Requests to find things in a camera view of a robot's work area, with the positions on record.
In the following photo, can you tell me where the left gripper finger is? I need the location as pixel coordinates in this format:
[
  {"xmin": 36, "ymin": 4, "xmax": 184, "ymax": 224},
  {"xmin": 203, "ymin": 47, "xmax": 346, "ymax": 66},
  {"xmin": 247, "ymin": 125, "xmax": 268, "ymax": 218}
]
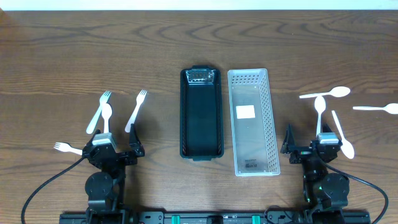
[
  {"xmin": 129, "ymin": 124, "xmax": 141, "ymax": 149},
  {"xmin": 88, "ymin": 129, "xmax": 101, "ymax": 146}
]

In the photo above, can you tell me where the white spoon diagonal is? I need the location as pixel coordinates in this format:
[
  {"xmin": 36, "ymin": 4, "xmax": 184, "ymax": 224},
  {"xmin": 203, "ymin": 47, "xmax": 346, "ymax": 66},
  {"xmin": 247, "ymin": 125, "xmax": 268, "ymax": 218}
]
[{"xmin": 331, "ymin": 110, "xmax": 355, "ymax": 159}]

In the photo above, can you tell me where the white spoon vertical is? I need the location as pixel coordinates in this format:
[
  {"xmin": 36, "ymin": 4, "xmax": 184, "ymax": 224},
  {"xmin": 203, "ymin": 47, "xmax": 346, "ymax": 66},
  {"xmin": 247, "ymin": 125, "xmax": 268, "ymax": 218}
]
[{"xmin": 314, "ymin": 96, "xmax": 326, "ymax": 136}]

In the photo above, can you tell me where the white spoon horizontal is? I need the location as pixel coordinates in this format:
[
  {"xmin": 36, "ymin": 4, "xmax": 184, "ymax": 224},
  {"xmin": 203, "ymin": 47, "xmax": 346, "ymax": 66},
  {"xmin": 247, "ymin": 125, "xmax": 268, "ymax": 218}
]
[{"xmin": 299, "ymin": 86, "xmax": 351, "ymax": 99}]

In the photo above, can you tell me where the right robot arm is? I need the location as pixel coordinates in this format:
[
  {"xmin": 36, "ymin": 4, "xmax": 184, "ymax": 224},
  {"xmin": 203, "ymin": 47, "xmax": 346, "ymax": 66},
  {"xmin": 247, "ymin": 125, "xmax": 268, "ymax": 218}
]
[{"xmin": 280, "ymin": 124, "xmax": 349, "ymax": 223}]

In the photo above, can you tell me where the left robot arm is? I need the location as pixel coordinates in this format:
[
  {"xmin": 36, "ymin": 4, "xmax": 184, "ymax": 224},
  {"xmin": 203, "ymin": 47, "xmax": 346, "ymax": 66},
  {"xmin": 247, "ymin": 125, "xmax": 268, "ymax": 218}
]
[{"xmin": 82, "ymin": 124, "xmax": 145, "ymax": 223}]

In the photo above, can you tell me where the white spoon on left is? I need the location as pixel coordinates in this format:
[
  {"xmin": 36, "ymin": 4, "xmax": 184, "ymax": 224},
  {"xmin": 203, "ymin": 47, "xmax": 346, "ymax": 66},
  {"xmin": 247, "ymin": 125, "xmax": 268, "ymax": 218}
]
[{"xmin": 101, "ymin": 103, "xmax": 113, "ymax": 133}]

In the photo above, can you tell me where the white spoon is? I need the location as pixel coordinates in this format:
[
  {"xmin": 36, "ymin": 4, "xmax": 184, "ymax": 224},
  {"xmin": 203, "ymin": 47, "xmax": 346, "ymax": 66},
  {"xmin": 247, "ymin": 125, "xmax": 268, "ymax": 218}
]
[
  {"xmin": 353, "ymin": 103, "xmax": 398, "ymax": 114},
  {"xmin": 101, "ymin": 103, "xmax": 113, "ymax": 133}
]

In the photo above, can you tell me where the mint green plastic fork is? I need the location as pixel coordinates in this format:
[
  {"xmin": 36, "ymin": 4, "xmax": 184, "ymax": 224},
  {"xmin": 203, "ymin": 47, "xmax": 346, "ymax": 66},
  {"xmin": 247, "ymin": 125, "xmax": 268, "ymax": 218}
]
[{"xmin": 86, "ymin": 91, "xmax": 111, "ymax": 134}]

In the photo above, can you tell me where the clear perforated plastic basket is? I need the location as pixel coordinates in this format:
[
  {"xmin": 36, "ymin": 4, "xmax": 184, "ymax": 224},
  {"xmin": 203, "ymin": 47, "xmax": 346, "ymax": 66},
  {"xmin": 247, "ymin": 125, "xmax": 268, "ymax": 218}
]
[{"xmin": 228, "ymin": 68, "xmax": 280, "ymax": 177}]

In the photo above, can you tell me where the white plastic fork lower left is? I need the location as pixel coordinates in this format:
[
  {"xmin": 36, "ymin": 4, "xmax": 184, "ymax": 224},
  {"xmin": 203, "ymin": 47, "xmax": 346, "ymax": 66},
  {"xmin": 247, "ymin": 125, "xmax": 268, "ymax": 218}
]
[{"xmin": 53, "ymin": 142, "xmax": 83, "ymax": 156}]

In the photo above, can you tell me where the white plastic fork upright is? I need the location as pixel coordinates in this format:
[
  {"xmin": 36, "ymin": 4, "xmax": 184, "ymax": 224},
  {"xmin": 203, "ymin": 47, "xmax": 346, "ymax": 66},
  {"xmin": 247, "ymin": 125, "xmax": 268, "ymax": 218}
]
[{"xmin": 124, "ymin": 90, "xmax": 147, "ymax": 133}]

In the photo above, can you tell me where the white spoon far right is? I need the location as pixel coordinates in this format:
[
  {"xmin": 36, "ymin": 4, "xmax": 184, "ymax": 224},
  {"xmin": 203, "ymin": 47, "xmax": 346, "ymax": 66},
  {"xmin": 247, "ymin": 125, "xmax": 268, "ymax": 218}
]
[{"xmin": 353, "ymin": 103, "xmax": 398, "ymax": 114}]

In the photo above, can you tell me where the black perforated plastic basket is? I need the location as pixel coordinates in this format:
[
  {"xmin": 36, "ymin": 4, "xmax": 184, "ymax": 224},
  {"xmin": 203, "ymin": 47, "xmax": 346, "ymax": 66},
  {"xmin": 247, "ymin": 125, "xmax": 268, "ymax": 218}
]
[{"xmin": 180, "ymin": 65, "xmax": 224, "ymax": 161}]

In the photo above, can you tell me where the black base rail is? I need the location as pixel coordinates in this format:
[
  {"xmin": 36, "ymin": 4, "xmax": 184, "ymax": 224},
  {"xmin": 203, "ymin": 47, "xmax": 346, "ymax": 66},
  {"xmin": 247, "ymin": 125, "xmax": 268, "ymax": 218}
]
[{"xmin": 59, "ymin": 210, "xmax": 371, "ymax": 224}]

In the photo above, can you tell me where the right black cable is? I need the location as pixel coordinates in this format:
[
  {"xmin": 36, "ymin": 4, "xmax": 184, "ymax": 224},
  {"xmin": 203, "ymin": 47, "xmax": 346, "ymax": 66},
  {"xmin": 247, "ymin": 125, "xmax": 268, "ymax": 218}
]
[{"xmin": 315, "ymin": 149, "xmax": 390, "ymax": 224}]

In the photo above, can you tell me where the black cable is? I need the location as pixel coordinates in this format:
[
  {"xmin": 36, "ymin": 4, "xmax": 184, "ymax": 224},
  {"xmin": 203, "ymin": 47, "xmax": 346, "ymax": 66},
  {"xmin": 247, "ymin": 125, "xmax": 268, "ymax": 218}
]
[
  {"xmin": 21, "ymin": 156, "xmax": 86, "ymax": 224},
  {"xmin": 315, "ymin": 149, "xmax": 390, "ymax": 224}
]

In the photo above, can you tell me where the left black cable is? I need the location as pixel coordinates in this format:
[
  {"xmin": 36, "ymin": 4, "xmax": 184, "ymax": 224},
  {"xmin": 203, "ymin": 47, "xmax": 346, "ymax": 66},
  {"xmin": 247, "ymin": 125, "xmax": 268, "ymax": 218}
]
[{"xmin": 21, "ymin": 156, "xmax": 86, "ymax": 224}]

